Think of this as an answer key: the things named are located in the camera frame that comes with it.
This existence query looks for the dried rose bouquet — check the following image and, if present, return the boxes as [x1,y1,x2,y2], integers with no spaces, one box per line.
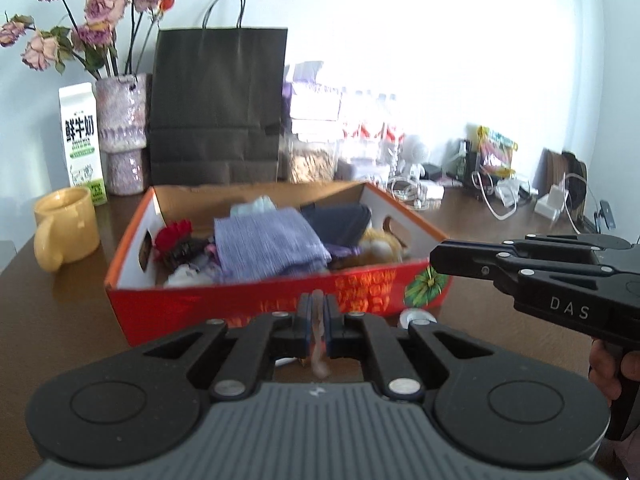
[0,0,176,81]

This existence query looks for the yellow white plush toy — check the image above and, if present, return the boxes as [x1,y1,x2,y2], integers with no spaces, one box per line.
[357,217,411,263]

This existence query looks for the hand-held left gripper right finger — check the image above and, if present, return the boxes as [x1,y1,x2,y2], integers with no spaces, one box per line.
[322,294,502,403]

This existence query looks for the red cardboard box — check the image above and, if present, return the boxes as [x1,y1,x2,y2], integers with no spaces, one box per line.
[104,181,455,347]

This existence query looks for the navy blue cap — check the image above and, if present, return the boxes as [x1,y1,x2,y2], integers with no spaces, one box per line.
[300,203,373,256]

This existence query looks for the white cable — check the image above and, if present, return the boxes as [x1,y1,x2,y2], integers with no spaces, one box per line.
[472,170,521,221]

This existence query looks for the dark object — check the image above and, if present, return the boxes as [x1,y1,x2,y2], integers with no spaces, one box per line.
[562,151,588,221]

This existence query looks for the brown cardboard piece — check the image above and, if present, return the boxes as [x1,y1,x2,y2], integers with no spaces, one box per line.
[542,147,576,201]

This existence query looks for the small white fan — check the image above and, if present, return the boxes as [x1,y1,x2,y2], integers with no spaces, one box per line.
[395,136,432,181]

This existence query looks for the colourful snack bag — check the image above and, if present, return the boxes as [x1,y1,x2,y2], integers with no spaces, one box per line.
[475,126,519,178]

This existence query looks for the person's right hand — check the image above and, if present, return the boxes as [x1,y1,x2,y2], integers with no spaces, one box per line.
[589,338,624,402]

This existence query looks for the white earphones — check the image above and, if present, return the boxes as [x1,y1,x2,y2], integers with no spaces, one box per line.
[387,175,426,208]

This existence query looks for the black clip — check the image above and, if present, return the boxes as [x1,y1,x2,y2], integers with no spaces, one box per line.
[594,200,616,233]

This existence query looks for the crumpled clear plastic bag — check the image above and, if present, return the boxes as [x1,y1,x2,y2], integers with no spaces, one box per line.
[230,196,278,218]

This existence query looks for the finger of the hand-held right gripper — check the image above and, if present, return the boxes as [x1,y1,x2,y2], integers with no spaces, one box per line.
[429,241,624,289]
[502,233,634,271]

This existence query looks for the clear jar of seeds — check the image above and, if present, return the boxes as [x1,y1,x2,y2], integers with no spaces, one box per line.
[286,135,338,184]

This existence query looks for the red artificial flower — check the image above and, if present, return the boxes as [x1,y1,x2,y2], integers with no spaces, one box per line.
[152,219,195,256]

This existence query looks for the pink fabric strip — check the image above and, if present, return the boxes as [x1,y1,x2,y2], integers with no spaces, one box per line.
[309,289,332,378]

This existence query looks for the yellow mug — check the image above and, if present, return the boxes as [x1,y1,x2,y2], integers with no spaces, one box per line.
[33,186,102,272]

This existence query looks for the pack of water bottles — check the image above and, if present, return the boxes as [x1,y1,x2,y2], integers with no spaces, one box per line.
[340,91,408,171]

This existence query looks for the purple cloth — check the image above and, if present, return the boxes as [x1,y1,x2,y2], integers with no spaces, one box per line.
[213,207,333,282]

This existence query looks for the purple textured vase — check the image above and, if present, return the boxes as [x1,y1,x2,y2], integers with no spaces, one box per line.
[95,72,151,197]

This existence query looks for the white milk carton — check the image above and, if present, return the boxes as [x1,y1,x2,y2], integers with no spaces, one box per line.
[58,82,108,206]

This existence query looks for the black paper bag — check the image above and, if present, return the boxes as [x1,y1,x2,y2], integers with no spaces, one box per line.
[149,0,289,187]

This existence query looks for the white round lid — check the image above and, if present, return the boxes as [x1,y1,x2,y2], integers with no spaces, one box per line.
[398,308,438,328]

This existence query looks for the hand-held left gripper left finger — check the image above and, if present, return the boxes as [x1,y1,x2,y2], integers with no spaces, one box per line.
[135,294,316,402]

